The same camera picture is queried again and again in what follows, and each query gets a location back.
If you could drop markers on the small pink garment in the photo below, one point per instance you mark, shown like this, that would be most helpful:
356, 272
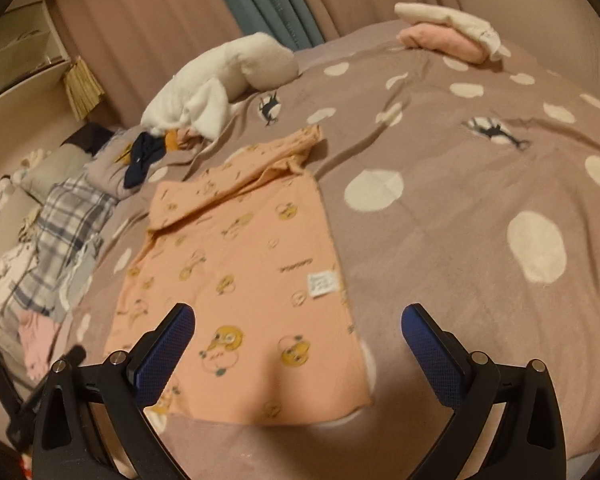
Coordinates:
37, 334

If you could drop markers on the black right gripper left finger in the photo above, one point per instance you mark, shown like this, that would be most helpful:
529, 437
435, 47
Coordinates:
67, 443

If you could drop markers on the white fluffy garment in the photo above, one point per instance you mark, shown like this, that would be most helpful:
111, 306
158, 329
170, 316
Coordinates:
200, 96

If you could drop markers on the plaid grey white garment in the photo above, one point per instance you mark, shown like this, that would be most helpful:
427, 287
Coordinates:
73, 215

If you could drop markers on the navy blue garment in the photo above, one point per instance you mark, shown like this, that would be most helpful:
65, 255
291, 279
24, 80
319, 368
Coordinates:
145, 150

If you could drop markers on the white shelf unit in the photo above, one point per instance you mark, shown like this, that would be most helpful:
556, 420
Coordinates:
29, 45

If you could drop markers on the straw woven item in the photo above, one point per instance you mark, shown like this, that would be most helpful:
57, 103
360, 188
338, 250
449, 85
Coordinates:
83, 90

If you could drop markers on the orange garment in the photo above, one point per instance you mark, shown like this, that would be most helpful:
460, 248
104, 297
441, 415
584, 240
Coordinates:
174, 141

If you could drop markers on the folded cream garment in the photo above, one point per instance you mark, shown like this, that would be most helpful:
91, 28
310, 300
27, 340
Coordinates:
470, 25

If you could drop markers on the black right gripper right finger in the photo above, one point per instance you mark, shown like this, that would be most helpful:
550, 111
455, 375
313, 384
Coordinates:
529, 442

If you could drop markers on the peach cartoon print shirt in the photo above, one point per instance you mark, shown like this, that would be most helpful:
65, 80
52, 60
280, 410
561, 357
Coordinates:
247, 245

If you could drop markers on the brown polka dot blanket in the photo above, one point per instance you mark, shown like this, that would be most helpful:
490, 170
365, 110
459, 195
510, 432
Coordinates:
473, 191

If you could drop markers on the teal curtain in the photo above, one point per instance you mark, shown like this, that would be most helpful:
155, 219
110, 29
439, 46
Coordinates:
290, 22

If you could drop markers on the pink curtain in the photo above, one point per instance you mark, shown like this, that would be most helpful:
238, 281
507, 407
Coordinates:
134, 46

